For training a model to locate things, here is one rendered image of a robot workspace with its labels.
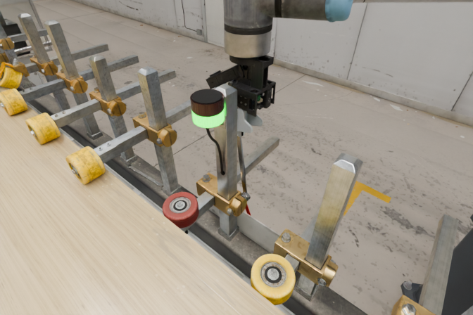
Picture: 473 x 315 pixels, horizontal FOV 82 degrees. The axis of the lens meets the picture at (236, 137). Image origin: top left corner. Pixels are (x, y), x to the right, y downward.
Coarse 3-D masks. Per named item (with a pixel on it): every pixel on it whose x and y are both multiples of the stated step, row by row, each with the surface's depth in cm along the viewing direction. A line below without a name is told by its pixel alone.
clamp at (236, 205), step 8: (200, 184) 72; (208, 184) 72; (216, 184) 72; (200, 192) 73; (208, 192) 70; (216, 192) 69; (240, 192) 70; (216, 200) 70; (224, 200) 67; (232, 200) 68; (240, 200) 67; (224, 208) 69; (232, 208) 67; (240, 208) 68
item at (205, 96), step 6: (204, 90) 50; (210, 90) 50; (216, 90) 50; (192, 96) 48; (198, 96) 48; (204, 96) 48; (210, 96) 48; (216, 96) 48; (198, 102) 47; (204, 102) 47; (210, 102) 47; (216, 102) 47; (222, 126) 54; (210, 138) 54; (216, 144) 56; (222, 168) 61; (222, 174) 63
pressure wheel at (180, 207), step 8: (184, 192) 65; (168, 200) 63; (176, 200) 63; (184, 200) 63; (192, 200) 63; (168, 208) 61; (176, 208) 61; (184, 208) 61; (192, 208) 61; (168, 216) 59; (176, 216) 59; (184, 216) 59; (192, 216) 60; (176, 224) 60; (184, 224) 60; (184, 232) 67
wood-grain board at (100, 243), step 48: (0, 144) 80; (48, 144) 80; (0, 192) 66; (48, 192) 66; (96, 192) 66; (0, 240) 55; (48, 240) 55; (96, 240) 55; (144, 240) 55; (192, 240) 55; (0, 288) 48; (48, 288) 48; (96, 288) 48; (144, 288) 48; (192, 288) 48; (240, 288) 48
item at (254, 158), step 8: (272, 136) 90; (264, 144) 87; (272, 144) 87; (256, 152) 84; (264, 152) 84; (248, 160) 81; (256, 160) 82; (248, 168) 80; (240, 176) 77; (200, 200) 69; (208, 200) 69; (200, 208) 67; (208, 208) 70; (200, 216) 68; (192, 224) 66
